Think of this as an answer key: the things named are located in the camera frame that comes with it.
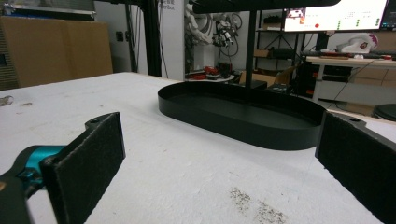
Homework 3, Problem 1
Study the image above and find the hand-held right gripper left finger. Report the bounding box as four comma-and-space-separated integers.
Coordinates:
39, 111, 127, 224

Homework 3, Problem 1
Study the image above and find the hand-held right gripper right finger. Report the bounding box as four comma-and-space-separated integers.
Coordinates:
314, 110, 396, 224

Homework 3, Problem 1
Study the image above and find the black round stool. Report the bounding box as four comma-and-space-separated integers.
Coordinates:
372, 103, 396, 122

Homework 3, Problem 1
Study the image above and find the white desk with drawers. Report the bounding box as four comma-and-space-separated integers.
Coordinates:
305, 55, 396, 107

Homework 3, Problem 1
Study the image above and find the black two-tier tray stand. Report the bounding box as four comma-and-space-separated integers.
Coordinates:
157, 0, 342, 151

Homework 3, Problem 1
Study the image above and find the large brown cardboard box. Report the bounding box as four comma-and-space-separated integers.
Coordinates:
0, 15, 114, 91

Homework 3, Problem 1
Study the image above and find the white helmet with red mark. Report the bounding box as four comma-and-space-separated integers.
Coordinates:
336, 32, 380, 54

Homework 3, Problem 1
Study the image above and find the open brown cardboard box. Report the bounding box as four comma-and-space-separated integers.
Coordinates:
238, 65, 297, 88

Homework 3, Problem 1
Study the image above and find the black metal shelf rack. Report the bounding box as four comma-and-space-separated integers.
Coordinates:
254, 8, 307, 73

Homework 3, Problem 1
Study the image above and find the round white side table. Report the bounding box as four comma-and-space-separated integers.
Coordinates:
185, 73, 235, 84

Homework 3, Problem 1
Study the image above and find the wide computer monitor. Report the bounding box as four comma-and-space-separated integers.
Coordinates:
283, 0, 390, 34

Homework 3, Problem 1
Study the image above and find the dark computer monitor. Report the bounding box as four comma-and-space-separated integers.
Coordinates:
380, 0, 396, 32

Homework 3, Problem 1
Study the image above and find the grey metal case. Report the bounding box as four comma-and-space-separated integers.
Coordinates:
2, 2, 97, 21

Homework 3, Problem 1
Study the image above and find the black metal stand post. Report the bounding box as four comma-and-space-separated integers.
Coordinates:
140, 0, 163, 78

